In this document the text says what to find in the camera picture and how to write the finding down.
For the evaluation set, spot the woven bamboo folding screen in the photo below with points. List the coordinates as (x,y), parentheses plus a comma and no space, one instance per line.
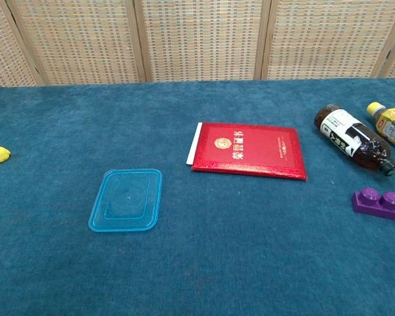
(197,39)

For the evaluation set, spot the yellow cap tea bottle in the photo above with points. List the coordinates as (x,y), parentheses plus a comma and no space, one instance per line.
(391,126)

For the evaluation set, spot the purple two-stud toy brick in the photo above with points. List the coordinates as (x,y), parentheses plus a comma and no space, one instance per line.
(377,205)

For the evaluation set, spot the small yellow toy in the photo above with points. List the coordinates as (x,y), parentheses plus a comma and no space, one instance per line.
(0,154)

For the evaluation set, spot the blue table cloth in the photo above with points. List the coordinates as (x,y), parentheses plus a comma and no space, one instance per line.
(197,263)

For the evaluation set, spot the dark tea bottle black cap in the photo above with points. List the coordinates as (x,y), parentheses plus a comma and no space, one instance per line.
(352,138)

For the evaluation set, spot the clear blue plastic lid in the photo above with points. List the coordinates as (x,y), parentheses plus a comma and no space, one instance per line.
(125,224)

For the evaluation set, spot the red certificate book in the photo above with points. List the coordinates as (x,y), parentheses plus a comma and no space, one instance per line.
(250,151)

